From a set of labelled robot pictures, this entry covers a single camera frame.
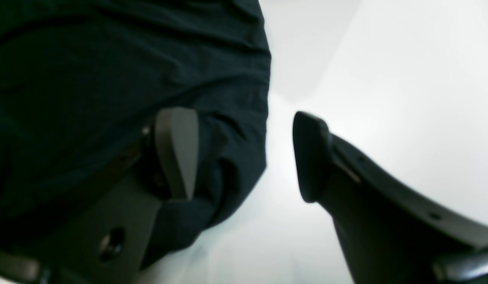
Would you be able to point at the black t-shirt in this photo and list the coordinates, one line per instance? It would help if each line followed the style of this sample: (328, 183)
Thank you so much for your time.
(79, 79)

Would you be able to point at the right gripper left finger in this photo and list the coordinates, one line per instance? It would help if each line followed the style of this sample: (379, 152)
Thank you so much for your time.
(98, 232)

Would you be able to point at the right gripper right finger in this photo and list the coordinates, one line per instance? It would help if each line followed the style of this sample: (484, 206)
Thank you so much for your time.
(389, 233)

